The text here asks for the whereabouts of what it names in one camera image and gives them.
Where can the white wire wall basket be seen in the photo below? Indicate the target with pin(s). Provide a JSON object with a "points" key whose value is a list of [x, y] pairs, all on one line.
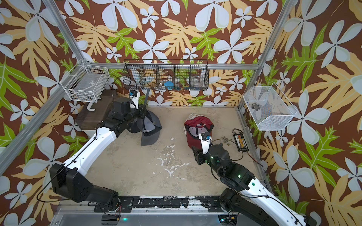
{"points": [[85, 82]]}

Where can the red baseball cap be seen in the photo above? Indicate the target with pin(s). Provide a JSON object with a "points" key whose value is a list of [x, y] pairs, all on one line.
{"points": [[193, 128]]}

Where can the black baseball cap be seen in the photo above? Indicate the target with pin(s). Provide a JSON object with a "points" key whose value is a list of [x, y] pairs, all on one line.
{"points": [[133, 127]]}

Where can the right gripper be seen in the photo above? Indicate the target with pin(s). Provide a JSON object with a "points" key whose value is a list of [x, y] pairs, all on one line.
{"points": [[199, 154]]}

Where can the black parallel charging board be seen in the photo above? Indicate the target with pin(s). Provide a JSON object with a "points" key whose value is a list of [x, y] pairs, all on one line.
{"points": [[239, 140]]}

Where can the white cap under pile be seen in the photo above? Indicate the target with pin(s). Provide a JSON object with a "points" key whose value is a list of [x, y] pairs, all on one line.
{"points": [[193, 116]]}

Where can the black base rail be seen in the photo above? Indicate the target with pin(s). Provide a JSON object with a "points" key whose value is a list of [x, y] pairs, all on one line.
{"points": [[170, 204]]}

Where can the dark grey baseball cap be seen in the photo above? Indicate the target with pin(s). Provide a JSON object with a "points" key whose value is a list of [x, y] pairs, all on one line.
{"points": [[150, 127]]}

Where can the black wire wall basket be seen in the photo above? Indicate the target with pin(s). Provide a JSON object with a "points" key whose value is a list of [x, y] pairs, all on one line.
{"points": [[164, 74]]}

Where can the white box with brown lid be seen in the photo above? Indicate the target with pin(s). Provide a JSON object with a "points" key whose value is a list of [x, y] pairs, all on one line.
{"points": [[89, 120]]}

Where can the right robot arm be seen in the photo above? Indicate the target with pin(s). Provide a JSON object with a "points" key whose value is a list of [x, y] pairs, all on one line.
{"points": [[244, 194]]}

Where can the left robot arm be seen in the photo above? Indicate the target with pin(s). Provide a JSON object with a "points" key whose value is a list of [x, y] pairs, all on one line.
{"points": [[68, 178]]}

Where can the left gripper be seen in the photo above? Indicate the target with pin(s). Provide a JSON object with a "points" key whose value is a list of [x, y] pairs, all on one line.
{"points": [[141, 109]]}

